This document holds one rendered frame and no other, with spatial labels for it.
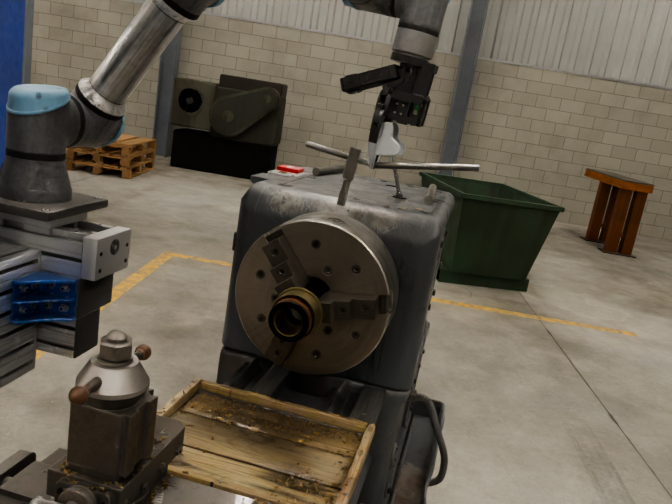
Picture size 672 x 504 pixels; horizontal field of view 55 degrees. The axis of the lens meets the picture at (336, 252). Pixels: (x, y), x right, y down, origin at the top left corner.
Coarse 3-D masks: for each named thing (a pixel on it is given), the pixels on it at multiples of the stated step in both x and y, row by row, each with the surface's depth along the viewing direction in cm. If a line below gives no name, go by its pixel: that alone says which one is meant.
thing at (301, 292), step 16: (304, 288) 118; (288, 304) 112; (304, 304) 114; (320, 304) 117; (272, 320) 114; (288, 320) 120; (304, 320) 112; (320, 320) 118; (288, 336) 114; (304, 336) 116
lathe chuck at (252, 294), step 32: (288, 224) 125; (320, 224) 124; (352, 224) 129; (256, 256) 128; (320, 256) 125; (352, 256) 123; (384, 256) 128; (256, 288) 129; (352, 288) 125; (384, 288) 123; (256, 320) 130; (352, 320) 126; (384, 320) 124; (320, 352) 129; (352, 352) 127
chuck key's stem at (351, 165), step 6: (354, 150) 123; (360, 150) 123; (348, 156) 124; (354, 156) 123; (348, 162) 124; (354, 162) 123; (348, 168) 124; (354, 168) 124; (348, 174) 124; (354, 174) 125; (348, 180) 124; (342, 186) 125; (348, 186) 125; (342, 192) 125; (348, 192) 126; (342, 198) 125; (342, 204) 126
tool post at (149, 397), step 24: (72, 408) 71; (96, 408) 71; (120, 408) 71; (144, 408) 74; (72, 432) 72; (96, 432) 71; (120, 432) 70; (144, 432) 75; (72, 456) 72; (96, 456) 72; (120, 456) 72; (144, 456) 76
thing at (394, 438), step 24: (240, 360) 152; (264, 360) 149; (312, 384) 147; (336, 384) 146; (360, 384) 145; (384, 408) 144; (408, 408) 180; (384, 432) 145; (384, 456) 147; (384, 480) 149
